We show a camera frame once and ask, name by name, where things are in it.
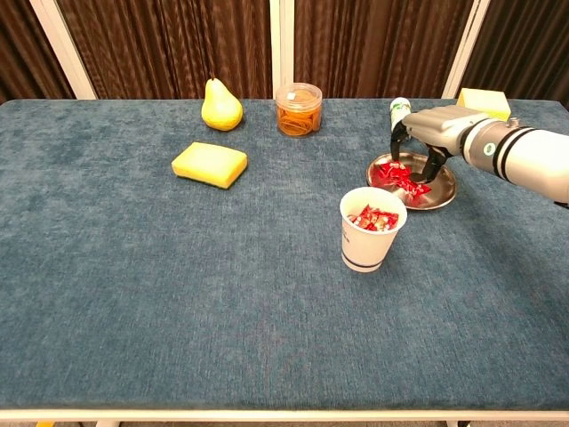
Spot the white screen frame post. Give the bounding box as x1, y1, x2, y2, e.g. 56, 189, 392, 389
268, 0, 295, 100
441, 0, 492, 100
28, 0, 98, 101

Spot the white paper cup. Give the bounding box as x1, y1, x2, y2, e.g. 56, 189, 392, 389
340, 186, 409, 273

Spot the white table frame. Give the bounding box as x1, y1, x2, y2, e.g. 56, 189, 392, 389
0, 407, 569, 427

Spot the small white bottle green label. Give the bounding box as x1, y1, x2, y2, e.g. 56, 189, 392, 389
389, 96, 413, 131

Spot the clear jar of rubber bands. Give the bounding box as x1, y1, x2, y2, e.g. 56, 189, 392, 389
275, 82, 324, 139

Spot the brown curtain panel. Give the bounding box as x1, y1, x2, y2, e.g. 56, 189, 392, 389
457, 0, 569, 110
293, 0, 477, 100
56, 0, 273, 101
0, 0, 76, 103

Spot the yellow pear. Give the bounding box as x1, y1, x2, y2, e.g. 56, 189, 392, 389
200, 76, 244, 133

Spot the flat yellow sponge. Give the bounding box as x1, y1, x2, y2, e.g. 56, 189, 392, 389
171, 141, 249, 190

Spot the silver metal plate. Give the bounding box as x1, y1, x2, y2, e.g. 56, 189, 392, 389
365, 151, 459, 212

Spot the blue tablecloth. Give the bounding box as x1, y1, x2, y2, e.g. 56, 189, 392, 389
0, 97, 569, 413

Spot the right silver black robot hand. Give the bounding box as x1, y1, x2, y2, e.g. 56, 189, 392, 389
389, 105, 491, 184

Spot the yellow cube block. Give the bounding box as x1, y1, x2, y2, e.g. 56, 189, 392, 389
456, 87, 511, 122

